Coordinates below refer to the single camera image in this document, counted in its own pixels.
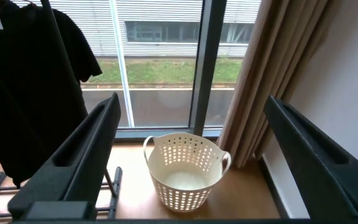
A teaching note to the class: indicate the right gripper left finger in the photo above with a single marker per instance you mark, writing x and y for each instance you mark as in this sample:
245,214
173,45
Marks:
76,168

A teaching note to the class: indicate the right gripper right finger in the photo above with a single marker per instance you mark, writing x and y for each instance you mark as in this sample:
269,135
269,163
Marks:
319,168

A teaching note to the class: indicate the black garment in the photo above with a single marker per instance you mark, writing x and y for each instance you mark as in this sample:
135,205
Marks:
26,77

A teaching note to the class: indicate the black clothes rack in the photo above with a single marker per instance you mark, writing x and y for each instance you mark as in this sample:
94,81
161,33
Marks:
117,180

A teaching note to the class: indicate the white laundry basket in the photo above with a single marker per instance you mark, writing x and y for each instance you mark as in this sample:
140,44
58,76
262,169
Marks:
185,183

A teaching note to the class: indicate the window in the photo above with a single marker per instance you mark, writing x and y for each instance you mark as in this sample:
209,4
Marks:
166,102

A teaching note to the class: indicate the beige curtain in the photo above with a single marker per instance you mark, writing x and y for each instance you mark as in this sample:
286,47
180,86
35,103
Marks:
275,62

